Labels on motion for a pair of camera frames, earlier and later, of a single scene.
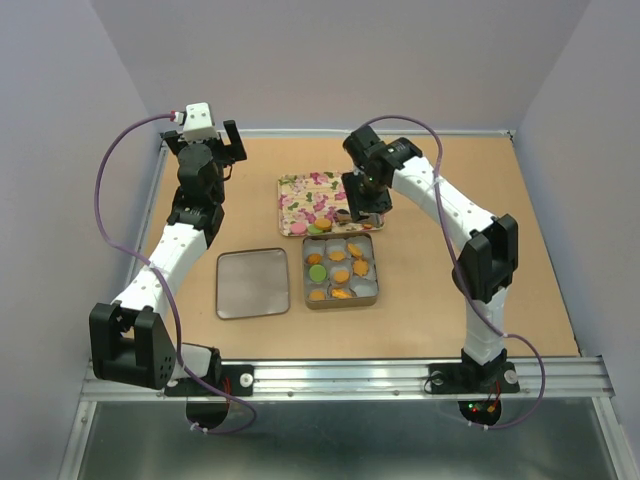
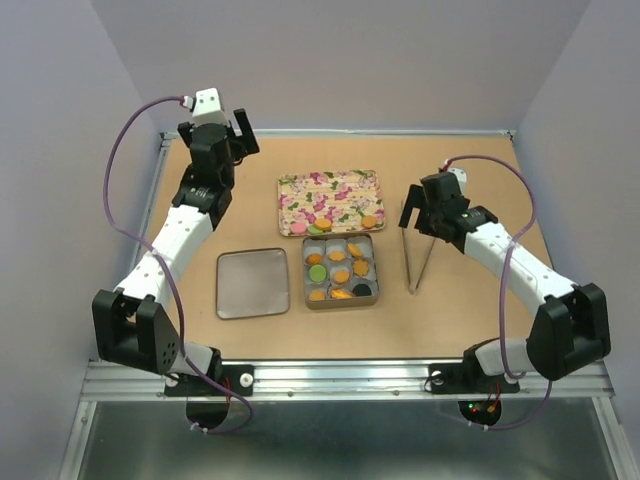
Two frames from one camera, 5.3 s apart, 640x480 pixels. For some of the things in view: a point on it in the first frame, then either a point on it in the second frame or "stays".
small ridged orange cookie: (314, 259) stays
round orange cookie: (336, 256) stays
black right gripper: (358, 203) → (416, 199)
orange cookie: (316, 295) stays
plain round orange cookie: (354, 250) stays
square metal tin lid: (251, 283) stays
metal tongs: (371, 218) → (413, 287)
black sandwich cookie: (343, 216) → (361, 290)
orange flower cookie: (360, 267) stays
